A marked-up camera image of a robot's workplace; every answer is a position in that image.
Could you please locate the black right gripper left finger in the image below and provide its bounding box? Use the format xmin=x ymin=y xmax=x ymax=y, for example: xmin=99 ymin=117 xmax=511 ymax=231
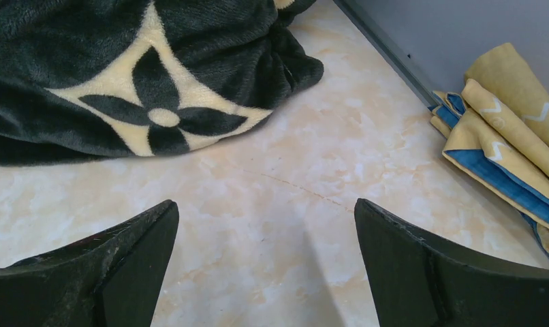
xmin=0 ymin=200 xmax=179 ymax=326

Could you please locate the black cream flower blanket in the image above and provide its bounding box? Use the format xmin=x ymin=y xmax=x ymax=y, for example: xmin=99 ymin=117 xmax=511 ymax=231
xmin=0 ymin=1 xmax=324 ymax=166

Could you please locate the yellow blue folded cloth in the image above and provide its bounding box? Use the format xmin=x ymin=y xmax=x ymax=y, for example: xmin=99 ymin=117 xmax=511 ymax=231
xmin=430 ymin=43 xmax=549 ymax=259

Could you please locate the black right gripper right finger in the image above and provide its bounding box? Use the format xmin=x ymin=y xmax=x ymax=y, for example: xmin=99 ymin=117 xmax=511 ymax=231
xmin=354 ymin=198 xmax=549 ymax=326

